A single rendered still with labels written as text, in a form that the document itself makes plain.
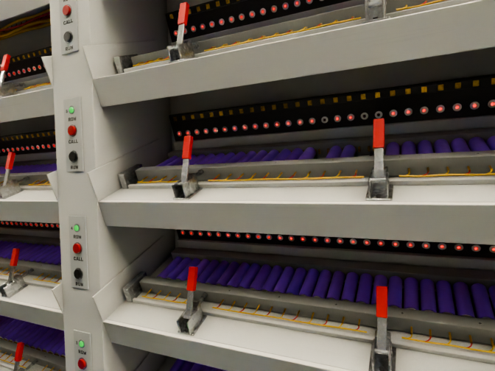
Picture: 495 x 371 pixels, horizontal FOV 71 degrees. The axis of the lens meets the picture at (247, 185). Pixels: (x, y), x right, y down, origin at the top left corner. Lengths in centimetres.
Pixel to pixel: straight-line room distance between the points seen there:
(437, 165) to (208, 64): 32
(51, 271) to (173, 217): 38
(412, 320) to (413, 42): 32
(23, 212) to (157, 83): 38
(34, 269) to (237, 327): 50
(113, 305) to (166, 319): 11
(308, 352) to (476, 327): 20
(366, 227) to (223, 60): 28
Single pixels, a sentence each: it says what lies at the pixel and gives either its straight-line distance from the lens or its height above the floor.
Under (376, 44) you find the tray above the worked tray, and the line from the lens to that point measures 43.
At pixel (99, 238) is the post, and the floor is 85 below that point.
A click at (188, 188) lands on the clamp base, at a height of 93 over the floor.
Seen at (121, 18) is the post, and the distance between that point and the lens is 71.
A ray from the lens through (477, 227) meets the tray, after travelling 42.
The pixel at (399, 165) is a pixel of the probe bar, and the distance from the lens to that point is 47.
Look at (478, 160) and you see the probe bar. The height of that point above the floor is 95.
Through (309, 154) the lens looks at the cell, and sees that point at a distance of 54.
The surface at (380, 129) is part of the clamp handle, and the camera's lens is 43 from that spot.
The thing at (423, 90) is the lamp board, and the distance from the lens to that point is 56.
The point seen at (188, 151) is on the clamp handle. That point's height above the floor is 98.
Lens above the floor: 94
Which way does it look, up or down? 2 degrees down
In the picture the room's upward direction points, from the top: 2 degrees counter-clockwise
